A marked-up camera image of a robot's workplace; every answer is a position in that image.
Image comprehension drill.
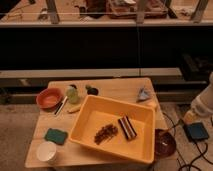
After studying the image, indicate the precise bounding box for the yellow plastic bin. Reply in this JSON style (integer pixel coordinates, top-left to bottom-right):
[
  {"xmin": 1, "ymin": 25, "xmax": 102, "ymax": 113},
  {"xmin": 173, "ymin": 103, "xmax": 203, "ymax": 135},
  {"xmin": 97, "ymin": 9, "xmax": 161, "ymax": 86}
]
[{"xmin": 69, "ymin": 95, "xmax": 155, "ymax": 164}]

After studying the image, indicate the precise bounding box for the orange bowl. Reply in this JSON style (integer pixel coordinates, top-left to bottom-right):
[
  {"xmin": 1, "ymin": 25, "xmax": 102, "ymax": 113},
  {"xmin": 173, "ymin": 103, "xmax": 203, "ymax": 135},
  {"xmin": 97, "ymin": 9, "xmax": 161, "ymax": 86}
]
[{"xmin": 36, "ymin": 88, "xmax": 63, "ymax": 109}]

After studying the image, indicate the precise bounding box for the dark metal cup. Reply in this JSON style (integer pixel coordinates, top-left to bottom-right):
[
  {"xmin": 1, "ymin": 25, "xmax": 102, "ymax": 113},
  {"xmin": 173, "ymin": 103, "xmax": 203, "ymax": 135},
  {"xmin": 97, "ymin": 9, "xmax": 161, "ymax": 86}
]
[{"xmin": 87, "ymin": 87, "xmax": 99, "ymax": 95}]

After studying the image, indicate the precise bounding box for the black pedal box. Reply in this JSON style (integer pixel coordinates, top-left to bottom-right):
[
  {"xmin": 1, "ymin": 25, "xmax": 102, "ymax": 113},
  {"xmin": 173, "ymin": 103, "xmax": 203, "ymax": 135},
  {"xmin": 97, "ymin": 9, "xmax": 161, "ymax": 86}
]
[{"xmin": 183, "ymin": 122, "xmax": 209, "ymax": 142}]

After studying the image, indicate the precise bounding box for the knife with dark handle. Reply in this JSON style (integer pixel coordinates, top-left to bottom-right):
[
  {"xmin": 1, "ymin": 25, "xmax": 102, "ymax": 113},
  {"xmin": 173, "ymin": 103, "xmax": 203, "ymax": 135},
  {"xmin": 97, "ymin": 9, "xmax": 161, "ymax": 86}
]
[{"xmin": 54, "ymin": 96, "xmax": 68, "ymax": 116}]

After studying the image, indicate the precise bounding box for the wooden table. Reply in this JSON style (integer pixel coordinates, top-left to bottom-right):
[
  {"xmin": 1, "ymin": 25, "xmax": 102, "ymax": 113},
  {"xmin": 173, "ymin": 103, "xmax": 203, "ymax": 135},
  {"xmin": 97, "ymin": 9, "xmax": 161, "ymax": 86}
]
[{"xmin": 25, "ymin": 78, "xmax": 167, "ymax": 168}]

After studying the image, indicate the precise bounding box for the grey crumpled cloth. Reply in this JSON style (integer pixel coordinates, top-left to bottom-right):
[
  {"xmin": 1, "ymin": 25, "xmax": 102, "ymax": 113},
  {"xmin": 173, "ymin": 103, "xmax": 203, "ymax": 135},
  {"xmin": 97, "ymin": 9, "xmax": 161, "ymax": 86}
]
[{"xmin": 137, "ymin": 88, "xmax": 151, "ymax": 102}]

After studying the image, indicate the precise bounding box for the brown crumb pile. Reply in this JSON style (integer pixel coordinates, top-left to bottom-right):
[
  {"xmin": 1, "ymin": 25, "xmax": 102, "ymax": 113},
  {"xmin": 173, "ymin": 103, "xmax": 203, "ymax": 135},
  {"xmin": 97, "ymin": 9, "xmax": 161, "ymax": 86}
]
[{"xmin": 94, "ymin": 124, "xmax": 118, "ymax": 145}]

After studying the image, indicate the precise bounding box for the dark brown bowl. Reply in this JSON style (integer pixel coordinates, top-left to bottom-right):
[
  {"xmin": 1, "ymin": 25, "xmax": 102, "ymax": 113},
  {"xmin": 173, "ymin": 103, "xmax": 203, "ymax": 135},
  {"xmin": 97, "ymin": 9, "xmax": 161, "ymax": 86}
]
[{"xmin": 155, "ymin": 129, "xmax": 176, "ymax": 158}]

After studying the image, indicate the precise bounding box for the yellow banana toy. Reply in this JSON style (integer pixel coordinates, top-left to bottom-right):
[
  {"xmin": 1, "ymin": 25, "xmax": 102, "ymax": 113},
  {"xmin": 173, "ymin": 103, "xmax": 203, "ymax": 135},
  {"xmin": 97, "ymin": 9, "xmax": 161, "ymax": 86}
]
[{"xmin": 67, "ymin": 104, "xmax": 81, "ymax": 114}]

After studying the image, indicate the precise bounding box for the green plastic bottle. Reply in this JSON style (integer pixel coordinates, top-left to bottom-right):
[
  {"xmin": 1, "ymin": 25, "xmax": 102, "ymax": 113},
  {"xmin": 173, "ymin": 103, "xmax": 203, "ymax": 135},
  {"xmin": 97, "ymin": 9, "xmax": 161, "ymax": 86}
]
[{"xmin": 66, "ymin": 86, "xmax": 79, "ymax": 104}]

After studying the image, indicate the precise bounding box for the white cup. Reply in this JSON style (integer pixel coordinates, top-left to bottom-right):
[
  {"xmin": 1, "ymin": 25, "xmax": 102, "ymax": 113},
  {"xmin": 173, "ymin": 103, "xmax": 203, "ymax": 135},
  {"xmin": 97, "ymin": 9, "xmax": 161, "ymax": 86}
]
[{"xmin": 36, "ymin": 141, "xmax": 57, "ymax": 163}]

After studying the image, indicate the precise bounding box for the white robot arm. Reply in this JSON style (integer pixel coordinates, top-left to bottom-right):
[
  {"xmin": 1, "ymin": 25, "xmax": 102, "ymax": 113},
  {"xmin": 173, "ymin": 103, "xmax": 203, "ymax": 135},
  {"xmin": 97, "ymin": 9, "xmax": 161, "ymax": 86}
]
[{"xmin": 183, "ymin": 72, "xmax": 213, "ymax": 124}]

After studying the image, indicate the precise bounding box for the green sponge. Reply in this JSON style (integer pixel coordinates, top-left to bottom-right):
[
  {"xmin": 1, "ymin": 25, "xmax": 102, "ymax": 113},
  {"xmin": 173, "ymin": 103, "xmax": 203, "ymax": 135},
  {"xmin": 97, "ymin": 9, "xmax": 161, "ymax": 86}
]
[{"xmin": 44, "ymin": 128, "xmax": 68, "ymax": 145}]

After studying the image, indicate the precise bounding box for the striped brown block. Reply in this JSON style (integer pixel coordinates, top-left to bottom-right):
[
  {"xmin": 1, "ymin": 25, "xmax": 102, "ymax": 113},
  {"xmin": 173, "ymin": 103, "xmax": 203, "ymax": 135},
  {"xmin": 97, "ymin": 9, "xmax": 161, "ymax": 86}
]
[{"xmin": 118, "ymin": 116, "xmax": 137, "ymax": 141}]

